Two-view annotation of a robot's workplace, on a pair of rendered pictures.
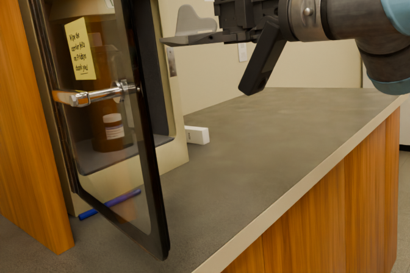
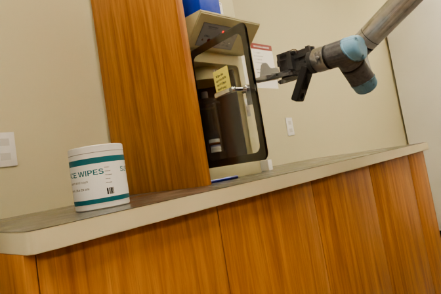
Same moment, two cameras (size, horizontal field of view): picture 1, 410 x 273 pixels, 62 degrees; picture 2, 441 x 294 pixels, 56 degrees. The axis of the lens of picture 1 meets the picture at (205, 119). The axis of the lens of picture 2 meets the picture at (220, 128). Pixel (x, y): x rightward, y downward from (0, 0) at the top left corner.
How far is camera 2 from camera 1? 0.85 m
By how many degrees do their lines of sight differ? 19
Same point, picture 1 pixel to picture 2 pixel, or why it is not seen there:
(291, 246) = (334, 211)
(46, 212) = (200, 161)
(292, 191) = (328, 167)
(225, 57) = (276, 130)
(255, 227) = (307, 174)
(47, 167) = (201, 139)
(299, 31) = (315, 66)
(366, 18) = (338, 56)
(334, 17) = (327, 58)
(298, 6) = (313, 56)
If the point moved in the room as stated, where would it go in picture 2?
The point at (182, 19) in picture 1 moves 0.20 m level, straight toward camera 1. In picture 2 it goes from (263, 69) to (270, 52)
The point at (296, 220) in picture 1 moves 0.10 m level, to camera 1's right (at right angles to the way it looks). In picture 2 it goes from (335, 195) to (363, 191)
